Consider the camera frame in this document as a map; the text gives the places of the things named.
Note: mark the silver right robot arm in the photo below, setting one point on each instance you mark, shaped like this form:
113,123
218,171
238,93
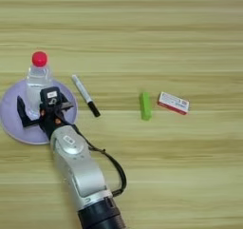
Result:
79,166

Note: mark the white marker with black cap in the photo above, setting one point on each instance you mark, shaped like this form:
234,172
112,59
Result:
83,92

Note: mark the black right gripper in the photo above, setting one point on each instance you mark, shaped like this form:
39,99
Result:
52,120

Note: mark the green rectangular block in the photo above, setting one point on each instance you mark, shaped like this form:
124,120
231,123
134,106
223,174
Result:
145,106

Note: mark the red and white small box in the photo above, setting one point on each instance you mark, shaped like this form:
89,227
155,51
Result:
173,103

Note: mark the clear bottle with red cap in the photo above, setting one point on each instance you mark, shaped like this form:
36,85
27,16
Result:
38,80

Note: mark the lavender round plate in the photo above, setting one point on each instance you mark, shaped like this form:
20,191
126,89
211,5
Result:
12,118

